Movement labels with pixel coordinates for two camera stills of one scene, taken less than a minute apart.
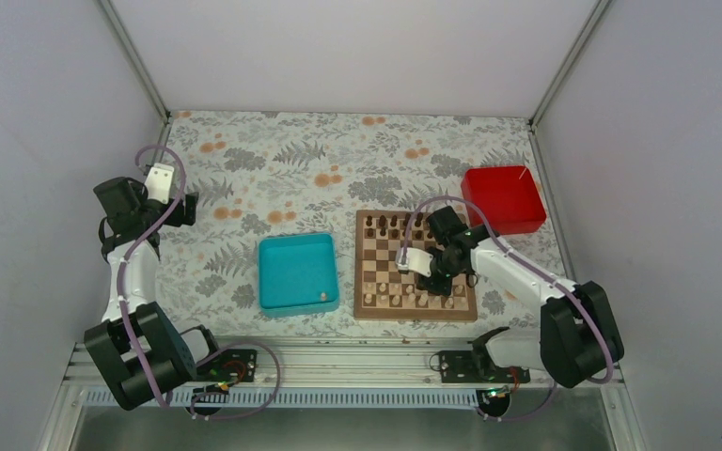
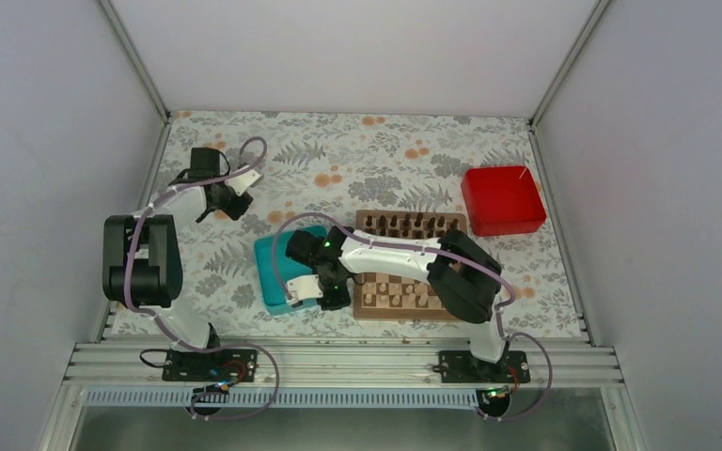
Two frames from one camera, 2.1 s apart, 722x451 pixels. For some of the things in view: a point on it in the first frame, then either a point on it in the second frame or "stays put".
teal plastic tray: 293,271 stays put
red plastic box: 509,194 stays put
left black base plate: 229,365 stays put
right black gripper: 442,288 -> 341,300
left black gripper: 176,219 -> 236,211
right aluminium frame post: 600,8 stays put
